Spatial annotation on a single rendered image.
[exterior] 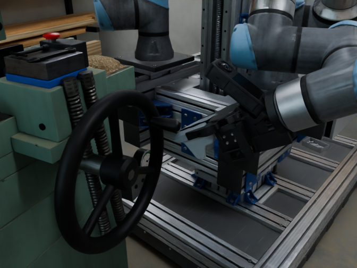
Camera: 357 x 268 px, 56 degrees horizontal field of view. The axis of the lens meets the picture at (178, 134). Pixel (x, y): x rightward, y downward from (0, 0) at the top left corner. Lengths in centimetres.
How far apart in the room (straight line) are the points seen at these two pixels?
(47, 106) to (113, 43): 415
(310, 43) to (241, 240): 93
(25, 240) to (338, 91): 62
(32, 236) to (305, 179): 131
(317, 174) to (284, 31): 130
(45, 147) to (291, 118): 39
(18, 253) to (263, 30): 61
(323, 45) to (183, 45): 364
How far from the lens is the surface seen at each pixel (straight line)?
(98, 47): 103
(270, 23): 58
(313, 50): 57
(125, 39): 457
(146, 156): 91
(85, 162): 63
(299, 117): 51
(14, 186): 69
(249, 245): 134
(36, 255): 80
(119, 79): 85
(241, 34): 58
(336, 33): 59
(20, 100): 62
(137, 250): 160
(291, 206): 156
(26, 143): 62
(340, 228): 186
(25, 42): 330
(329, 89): 49
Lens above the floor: 113
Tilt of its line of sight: 27 degrees down
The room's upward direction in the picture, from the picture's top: straight up
